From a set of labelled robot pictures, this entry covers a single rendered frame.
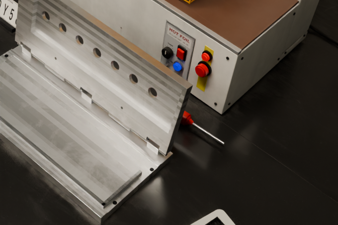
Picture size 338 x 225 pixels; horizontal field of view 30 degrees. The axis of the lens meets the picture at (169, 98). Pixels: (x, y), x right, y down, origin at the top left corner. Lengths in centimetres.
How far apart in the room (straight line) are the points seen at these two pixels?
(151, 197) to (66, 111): 26
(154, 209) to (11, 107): 37
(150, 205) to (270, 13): 47
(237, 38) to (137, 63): 21
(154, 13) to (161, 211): 41
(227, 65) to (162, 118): 17
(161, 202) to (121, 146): 14
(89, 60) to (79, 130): 14
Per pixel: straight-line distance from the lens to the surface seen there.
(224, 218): 122
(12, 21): 151
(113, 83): 127
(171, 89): 117
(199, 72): 130
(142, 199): 123
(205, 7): 132
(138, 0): 135
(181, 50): 132
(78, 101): 134
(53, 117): 131
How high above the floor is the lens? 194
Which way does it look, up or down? 49 degrees down
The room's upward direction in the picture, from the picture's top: 10 degrees clockwise
